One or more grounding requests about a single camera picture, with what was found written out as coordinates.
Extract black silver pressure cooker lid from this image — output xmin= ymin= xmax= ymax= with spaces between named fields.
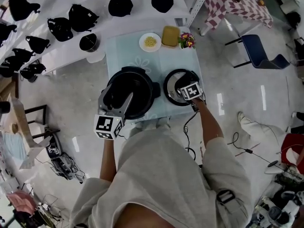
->
xmin=163 ymin=68 xmax=207 ymax=106

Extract black pressure cooker pot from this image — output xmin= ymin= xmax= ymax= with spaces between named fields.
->
xmin=106 ymin=66 xmax=162 ymax=121

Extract black inner pot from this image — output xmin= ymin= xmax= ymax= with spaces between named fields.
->
xmin=79 ymin=33 xmax=99 ymax=53

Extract dark blue chair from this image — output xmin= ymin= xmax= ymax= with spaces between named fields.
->
xmin=225 ymin=34 xmax=291 ymax=70

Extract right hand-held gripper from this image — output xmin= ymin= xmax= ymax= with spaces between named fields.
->
xmin=180 ymin=81 xmax=205 ymax=103

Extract pink chair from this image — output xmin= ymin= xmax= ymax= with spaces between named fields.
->
xmin=7 ymin=190 xmax=38 ymax=220

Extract person's left forearm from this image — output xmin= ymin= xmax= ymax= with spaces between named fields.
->
xmin=99 ymin=138 xmax=119 ymax=182

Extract wooden table with black legs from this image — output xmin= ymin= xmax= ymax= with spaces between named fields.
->
xmin=0 ymin=98 xmax=61 ymax=171

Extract table with pale blue cloth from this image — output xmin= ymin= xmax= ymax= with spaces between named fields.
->
xmin=104 ymin=26 xmax=205 ymax=123

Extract person's beige shirt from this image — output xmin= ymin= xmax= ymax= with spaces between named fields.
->
xmin=70 ymin=124 xmax=255 ymax=228

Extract white plate with yellow food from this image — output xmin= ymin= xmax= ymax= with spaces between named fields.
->
xmin=139 ymin=32 xmax=162 ymax=52

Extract idle hand-held gripper with cables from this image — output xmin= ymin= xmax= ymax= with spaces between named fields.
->
xmin=46 ymin=136 xmax=86 ymax=181

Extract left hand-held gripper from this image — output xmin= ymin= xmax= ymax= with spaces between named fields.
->
xmin=93 ymin=84 xmax=136 ymax=142

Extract person's pale trousers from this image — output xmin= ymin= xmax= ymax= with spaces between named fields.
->
xmin=134 ymin=116 xmax=171 ymax=130

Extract black cylindrical pot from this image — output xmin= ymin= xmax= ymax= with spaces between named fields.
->
xmin=0 ymin=101 xmax=11 ymax=115

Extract table with red checked cloth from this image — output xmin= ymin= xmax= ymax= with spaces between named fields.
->
xmin=204 ymin=0 xmax=274 ymax=30

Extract yellow rectangular container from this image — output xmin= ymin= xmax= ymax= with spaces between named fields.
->
xmin=161 ymin=25 xmax=180 ymax=49

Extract black power adapter cable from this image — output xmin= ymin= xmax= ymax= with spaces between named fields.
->
xmin=228 ymin=132 xmax=285 ymax=171

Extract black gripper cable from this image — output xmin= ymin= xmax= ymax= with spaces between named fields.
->
xmin=182 ymin=105 xmax=207 ymax=168

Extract person's right forearm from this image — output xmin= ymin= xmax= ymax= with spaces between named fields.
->
xmin=192 ymin=98 xmax=225 ymax=149

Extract pale blue checked cloth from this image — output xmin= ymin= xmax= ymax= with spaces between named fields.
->
xmin=0 ymin=132 xmax=27 ymax=161

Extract small pot of flowers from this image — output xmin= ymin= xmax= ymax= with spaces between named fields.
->
xmin=177 ymin=31 xmax=197 ymax=49

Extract pile of bags and gear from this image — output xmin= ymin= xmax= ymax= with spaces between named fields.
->
xmin=254 ymin=170 xmax=304 ymax=228

